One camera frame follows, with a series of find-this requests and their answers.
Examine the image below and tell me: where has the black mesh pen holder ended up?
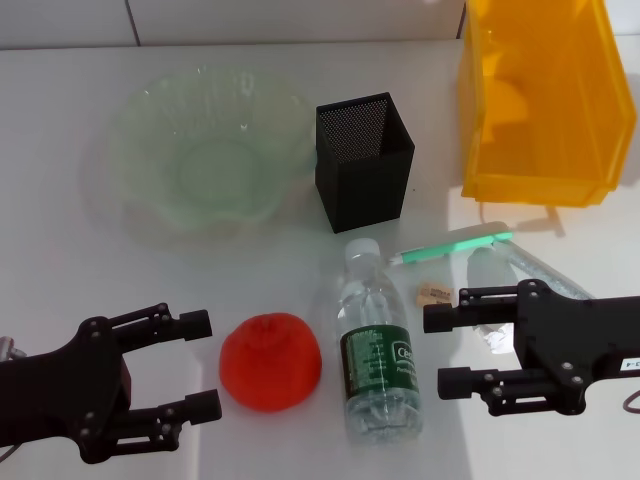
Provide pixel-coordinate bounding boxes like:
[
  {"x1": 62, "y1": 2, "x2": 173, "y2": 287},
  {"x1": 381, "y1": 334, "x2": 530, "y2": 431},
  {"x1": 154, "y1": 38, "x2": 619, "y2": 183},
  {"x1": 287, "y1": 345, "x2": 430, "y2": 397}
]
[{"x1": 314, "y1": 91, "x2": 417, "y2": 235}]

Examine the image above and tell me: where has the clear green-label water bottle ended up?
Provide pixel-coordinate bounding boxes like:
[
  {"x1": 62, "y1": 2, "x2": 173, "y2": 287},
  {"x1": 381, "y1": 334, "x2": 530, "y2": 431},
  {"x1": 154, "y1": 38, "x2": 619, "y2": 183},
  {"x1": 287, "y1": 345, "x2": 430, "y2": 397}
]
[{"x1": 337, "y1": 238, "x2": 425, "y2": 444}]

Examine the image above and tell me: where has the white paper ball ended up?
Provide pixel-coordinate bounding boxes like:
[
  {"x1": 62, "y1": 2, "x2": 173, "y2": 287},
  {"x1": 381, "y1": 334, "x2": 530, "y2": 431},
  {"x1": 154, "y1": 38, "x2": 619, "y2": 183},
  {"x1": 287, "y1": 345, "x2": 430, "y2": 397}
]
[{"x1": 467, "y1": 247, "x2": 521, "y2": 354}]

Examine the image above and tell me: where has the green pen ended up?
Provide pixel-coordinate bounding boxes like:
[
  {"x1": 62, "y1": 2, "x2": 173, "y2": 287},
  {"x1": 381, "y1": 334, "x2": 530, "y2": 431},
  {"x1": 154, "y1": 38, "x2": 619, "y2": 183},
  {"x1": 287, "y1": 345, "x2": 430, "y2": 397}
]
[{"x1": 389, "y1": 222, "x2": 515, "y2": 266}]

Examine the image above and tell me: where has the green glass fruit plate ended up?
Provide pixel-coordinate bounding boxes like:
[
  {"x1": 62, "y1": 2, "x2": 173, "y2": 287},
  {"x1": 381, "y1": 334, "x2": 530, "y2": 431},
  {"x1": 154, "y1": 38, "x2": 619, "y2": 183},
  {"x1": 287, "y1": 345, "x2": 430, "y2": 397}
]
[{"x1": 107, "y1": 69, "x2": 319, "y2": 236}]

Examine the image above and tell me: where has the silver glitter pen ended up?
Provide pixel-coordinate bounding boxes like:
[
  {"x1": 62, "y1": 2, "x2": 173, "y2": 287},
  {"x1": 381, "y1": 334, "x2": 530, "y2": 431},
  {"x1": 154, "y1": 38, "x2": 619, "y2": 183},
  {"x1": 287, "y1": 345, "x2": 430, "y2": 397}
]
[{"x1": 504, "y1": 247, "x2": 596, "y2": 301}]

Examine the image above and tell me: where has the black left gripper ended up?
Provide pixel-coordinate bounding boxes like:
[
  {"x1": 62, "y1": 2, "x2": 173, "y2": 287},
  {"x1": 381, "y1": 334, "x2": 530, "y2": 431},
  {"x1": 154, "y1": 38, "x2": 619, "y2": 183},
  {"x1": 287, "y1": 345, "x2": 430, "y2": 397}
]
[{"x1": 0, "y1": 302, "x2": 224, "y2": 464}]

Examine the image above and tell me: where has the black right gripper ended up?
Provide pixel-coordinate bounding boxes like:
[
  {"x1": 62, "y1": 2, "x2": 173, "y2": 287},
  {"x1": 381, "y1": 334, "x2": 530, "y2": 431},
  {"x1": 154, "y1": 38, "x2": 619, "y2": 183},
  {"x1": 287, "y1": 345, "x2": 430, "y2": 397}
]
[{"x1": 422, "y1": 279, "x2": 640, "y2": 417}]

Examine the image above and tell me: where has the yellow plastic bin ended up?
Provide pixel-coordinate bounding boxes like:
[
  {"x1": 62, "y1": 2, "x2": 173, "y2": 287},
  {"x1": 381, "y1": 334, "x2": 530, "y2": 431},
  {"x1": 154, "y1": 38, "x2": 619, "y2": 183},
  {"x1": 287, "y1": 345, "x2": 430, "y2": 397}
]
[{"x1": 457, "y1": 0, "x2": 639, "y2": 207}]

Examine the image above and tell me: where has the red-orange fruit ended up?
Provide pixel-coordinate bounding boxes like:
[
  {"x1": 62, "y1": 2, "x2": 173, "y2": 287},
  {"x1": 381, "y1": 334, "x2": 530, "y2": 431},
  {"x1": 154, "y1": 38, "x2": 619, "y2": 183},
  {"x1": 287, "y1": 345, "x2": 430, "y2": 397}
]
[{"x1": 219, "y1": 311, "x2": 322, "y2": 412}]

